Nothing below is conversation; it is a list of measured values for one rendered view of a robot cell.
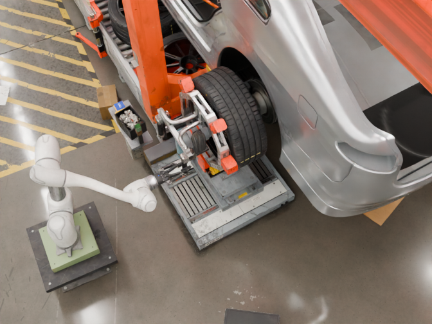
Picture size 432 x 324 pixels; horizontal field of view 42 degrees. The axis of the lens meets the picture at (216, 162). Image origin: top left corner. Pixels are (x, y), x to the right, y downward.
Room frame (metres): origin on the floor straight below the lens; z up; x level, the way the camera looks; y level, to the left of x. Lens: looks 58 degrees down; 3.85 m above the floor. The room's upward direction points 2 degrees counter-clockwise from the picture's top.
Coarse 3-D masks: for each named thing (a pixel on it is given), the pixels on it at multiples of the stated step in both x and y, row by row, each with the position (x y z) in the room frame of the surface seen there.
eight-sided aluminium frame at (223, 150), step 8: (184, 96) 2.24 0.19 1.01; (192, 96) 2.15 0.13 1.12; (200, 96) 2.15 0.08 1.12; (184, 104) 2.29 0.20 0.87; (184, 112) 2.28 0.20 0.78; (200, 112) 2.06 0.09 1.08; (208, 112) 2.05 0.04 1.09; (192, 120) 2.27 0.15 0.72; (208, 120) 1.98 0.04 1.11; (216, 136) 1.91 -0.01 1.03; (216, 144) 1.88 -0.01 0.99; (224, 144) 1.88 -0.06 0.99; (208, 152) 2.08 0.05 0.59; (224, 152) 1.85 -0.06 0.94; (208, 160) 2.00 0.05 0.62; (216, 160) 1.98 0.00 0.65; (216, 168) 1.89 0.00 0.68
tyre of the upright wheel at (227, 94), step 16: (192, 80) 2.32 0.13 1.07; (208, 80) 2.25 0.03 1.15; (224, 80) 2.23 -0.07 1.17; (240, 80) 2.22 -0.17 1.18; (208, 96) 2.13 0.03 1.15; (224, 96) 2.10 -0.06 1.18; (240, 96) 2.11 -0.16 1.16; (224, 112) 2.00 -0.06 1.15; (240, 112) 2.01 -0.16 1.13; (256, 112) 2.03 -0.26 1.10; (240, 128) 1.94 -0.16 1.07; (256, 128) 1.96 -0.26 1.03; (208, 144) 2.16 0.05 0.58; (240, 144) 1.88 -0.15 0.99; (256, 144) 1.91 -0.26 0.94; (240, 160) 1.84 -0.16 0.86
